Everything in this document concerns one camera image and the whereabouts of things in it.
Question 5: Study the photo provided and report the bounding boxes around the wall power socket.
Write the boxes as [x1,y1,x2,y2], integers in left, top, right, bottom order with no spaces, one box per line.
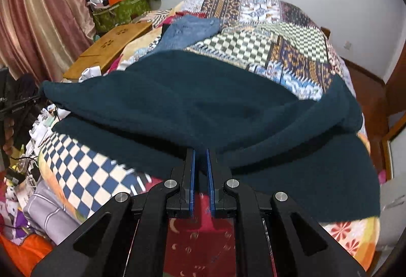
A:
[343,41,352,50]

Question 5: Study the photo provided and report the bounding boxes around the green camouflage bag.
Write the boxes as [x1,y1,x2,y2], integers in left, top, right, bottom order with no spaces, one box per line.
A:
[92,0,151,35]

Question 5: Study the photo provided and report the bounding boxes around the pink satin curtain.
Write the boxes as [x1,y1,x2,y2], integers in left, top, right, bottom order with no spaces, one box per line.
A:
[1,0,96,83]

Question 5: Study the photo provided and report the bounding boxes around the wooden bamboo lap desk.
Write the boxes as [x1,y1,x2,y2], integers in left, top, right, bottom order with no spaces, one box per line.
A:
[63,22,152,80]

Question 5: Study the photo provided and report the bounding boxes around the beige floral fleece blanket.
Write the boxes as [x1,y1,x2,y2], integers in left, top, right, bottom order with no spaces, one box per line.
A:
[107,12,191,75]

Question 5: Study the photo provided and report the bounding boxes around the dark teal fleece pant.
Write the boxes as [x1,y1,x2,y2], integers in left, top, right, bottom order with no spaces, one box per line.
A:
[40,50,380,223]

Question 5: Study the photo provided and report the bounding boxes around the red patterned cloth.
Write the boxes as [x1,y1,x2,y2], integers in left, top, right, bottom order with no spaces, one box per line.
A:
[163,193,237,277]

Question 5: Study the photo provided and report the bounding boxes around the patchwork patterned bedspread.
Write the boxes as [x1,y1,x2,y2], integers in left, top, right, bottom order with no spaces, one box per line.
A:
[38,0,381,271]

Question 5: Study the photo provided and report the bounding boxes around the light grey bed sheet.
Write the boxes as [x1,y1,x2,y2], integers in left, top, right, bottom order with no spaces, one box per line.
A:
[23,180,80,245]

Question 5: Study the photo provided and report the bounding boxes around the folded blue denim jeans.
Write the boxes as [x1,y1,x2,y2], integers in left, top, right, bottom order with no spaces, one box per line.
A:
[144,14,220,58]

